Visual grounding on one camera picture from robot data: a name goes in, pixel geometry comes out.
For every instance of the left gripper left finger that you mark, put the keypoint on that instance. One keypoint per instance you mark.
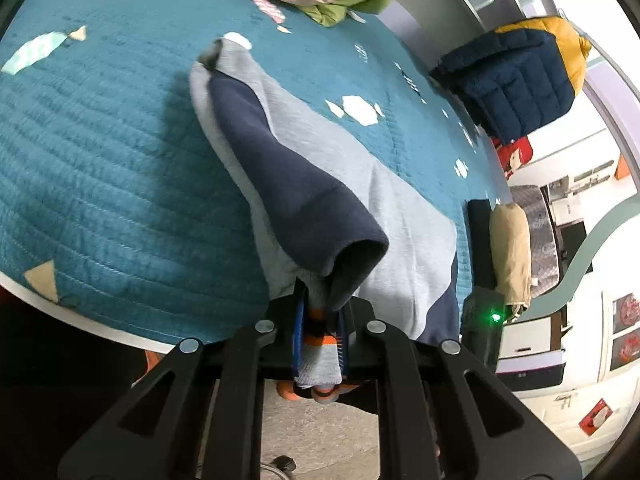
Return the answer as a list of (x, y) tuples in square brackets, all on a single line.
[(198, 414)]

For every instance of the teal quilted bedspread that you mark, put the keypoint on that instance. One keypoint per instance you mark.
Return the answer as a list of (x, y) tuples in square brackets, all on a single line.
[(106, 174)]

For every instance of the grey navy sweatshirt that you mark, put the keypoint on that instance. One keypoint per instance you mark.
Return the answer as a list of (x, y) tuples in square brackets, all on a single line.
[(331, 222)]

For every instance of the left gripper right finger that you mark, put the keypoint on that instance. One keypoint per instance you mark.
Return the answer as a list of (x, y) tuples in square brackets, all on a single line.
[(441, 413)]

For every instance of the beige folded trousers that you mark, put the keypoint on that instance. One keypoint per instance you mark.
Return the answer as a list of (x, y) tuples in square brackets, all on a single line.
[(511, 254)]

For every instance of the navy yellow puffer jacket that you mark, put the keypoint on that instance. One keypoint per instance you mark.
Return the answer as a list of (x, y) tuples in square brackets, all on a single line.
[(519, 77)]

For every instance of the black folded garment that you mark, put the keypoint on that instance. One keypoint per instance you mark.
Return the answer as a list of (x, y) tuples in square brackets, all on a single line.
[(478, 212)]

